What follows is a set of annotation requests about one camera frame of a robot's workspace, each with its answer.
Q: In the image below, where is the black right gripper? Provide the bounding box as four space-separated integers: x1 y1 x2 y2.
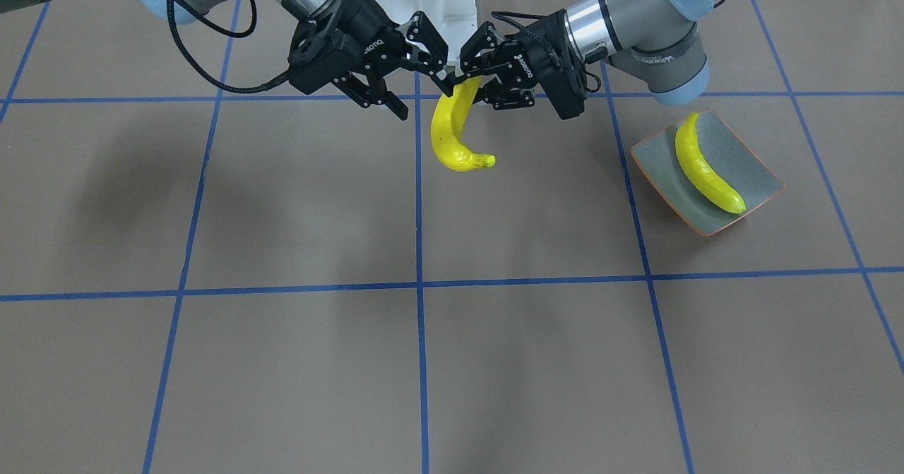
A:
288 0 454 121

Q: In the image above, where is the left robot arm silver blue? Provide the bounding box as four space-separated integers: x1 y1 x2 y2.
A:
451 0 722 119

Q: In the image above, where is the yellow banana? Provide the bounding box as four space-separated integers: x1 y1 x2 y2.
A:
430 77 495 172

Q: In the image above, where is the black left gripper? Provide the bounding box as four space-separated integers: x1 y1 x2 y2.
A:
444 8 588 119

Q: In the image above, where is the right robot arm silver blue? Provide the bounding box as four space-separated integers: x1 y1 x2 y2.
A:
1 0 454 120

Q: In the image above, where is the grey square plate orange rim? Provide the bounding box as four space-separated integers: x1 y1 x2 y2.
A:
631 108 785 236

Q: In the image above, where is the yellow banana across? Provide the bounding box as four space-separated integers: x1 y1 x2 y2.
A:
674 112 748 215

